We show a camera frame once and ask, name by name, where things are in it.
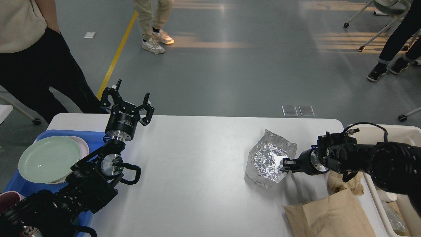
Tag light green plate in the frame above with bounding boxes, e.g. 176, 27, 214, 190
18, 136, 81, 183

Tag grey office chair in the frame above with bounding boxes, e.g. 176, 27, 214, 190
0, 96, 41, 126

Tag seated person black sneakers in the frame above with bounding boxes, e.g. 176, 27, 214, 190
367, 0, 421, 82

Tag walking person in black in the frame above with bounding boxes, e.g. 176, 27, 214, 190
0, 0, 107, 123

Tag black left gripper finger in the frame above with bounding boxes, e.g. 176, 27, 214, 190
136, 93, 155, 126
100, 79, 127, 114

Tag foil bag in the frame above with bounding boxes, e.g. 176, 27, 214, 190
245, 129, 298, 188

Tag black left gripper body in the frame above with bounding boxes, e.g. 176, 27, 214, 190
104, 105, 141, 141

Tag pink mug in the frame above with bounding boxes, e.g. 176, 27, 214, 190
0, 191, 25, 213

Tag metal floor socket plates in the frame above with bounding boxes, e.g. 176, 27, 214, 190
282, 105, 315, 117

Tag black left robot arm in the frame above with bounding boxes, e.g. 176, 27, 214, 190
1, 80, 155, 237

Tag crumpled brown paper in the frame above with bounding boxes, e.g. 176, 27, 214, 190
328, 171, 364, 196

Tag white cup inside bin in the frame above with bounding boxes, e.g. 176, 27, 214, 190
377, 190, 397, 203

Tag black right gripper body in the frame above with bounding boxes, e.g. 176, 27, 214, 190
298, 148, 330, 175

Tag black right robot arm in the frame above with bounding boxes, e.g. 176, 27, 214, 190
281, 124, 421, 215

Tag brown paper bag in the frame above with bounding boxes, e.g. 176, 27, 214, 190
284, 189, 376, 237

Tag white plastic bin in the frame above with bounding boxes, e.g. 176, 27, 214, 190
353, 124, 421, 237

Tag white chair frame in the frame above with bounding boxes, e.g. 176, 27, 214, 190
344, 0, 421, 52

